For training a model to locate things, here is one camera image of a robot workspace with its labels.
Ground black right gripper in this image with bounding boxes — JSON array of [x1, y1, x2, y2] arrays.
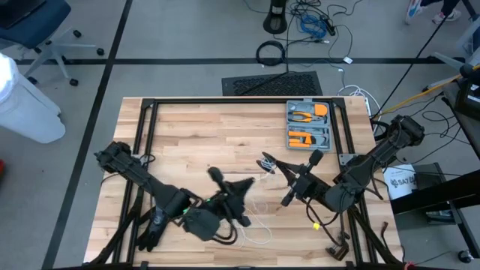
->
[[274, 148, 335, 210]]

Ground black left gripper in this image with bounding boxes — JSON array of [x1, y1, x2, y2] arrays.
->
[[202, 166, 257, 229]]

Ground white cord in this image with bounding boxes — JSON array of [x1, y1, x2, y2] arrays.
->
[[238, 156, 278, 249]]

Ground grey plastic tool case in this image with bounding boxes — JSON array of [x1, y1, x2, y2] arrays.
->
[[285, 98, 335, 152]]

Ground grey metal mounting plate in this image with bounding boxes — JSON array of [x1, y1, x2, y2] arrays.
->
[[338, 152, 356, 167]]

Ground black floor mat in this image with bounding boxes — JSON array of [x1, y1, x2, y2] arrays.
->
[[220, 70, 324, 98]]

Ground black C-clamp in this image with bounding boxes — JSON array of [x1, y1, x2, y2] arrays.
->
[[324, 232, 352, 262]]

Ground black glove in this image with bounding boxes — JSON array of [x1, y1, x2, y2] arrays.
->
[[136, 207, 168, 253]]

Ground white printed paper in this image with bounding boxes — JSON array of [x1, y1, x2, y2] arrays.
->
[[382, 163, 418, 201]]

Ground dark grey box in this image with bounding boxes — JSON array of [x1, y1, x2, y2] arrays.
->
[[411, 162, 451, 192]]

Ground black power strip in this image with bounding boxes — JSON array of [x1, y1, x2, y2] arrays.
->
[[321, 15, 338, 38]]

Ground black cylindrical stand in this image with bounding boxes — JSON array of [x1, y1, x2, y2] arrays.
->
[[262, 0, 289, 35]]

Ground grey office chair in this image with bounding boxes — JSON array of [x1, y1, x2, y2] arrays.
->
[[422, 22, 480, 93]]

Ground person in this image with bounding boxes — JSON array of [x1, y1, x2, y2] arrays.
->
[[404, 0, 463, 26]]

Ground white cylindrical container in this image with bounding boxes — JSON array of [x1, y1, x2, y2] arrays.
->
[[0, 52, 67, 145]]

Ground blue office chair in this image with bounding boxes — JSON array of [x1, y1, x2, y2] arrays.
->
[[0, 0, 106, 88]]

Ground orange-handled pliers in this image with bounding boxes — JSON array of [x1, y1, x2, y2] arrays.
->
[[291, 110, 315, 124]]

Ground white cable bundle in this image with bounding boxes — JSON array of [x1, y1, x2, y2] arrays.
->
[[336, 84, 377, 118]]

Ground coiled black cable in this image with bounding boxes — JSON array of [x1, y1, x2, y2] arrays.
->
[[255, 39, 288, 68]]

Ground black operator station frame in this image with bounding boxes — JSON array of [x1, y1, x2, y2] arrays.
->
[[389, 63, 480, 263]]

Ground blue cable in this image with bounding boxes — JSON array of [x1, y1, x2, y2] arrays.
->
[[298, 13, 329, 40]]

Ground yellow cable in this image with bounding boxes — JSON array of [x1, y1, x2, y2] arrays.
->
[[374, 62, 480, 118]]

